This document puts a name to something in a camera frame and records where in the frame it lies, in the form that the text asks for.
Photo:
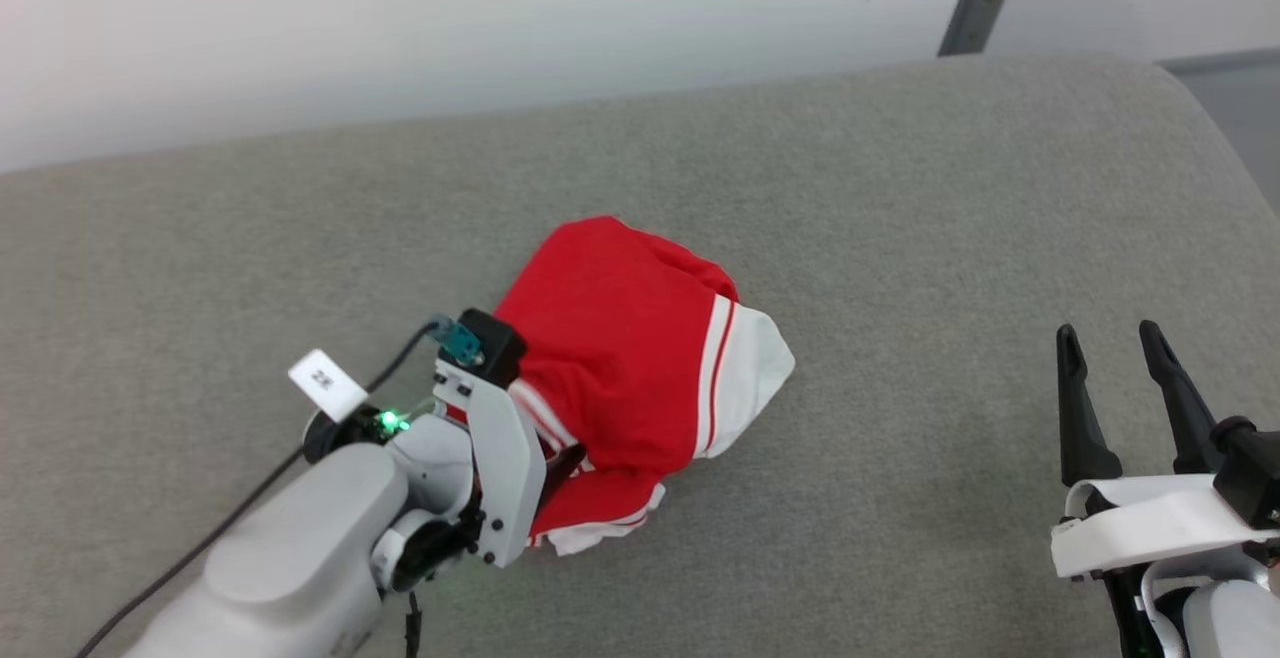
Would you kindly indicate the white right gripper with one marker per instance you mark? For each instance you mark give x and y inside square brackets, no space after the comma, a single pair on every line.
[1140,523]

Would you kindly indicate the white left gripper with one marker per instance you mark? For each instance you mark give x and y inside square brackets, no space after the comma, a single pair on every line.
[505,458]

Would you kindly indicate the red basketball jersey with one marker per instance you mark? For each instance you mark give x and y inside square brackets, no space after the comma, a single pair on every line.
[620,338]

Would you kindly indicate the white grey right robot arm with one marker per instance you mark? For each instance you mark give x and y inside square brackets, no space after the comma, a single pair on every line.
[1225,623]

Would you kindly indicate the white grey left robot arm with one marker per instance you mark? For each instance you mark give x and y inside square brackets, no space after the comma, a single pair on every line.
[300,538]

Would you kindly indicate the white paper tag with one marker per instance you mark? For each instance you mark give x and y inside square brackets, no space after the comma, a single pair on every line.
[327,383]

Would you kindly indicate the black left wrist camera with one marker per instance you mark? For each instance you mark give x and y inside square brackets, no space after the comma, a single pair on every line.
[495,343]

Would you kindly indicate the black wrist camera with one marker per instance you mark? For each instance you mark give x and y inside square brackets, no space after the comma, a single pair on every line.
[1250,468]
[495,343]

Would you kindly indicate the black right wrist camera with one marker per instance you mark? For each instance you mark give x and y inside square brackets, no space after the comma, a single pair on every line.
[1250,468]

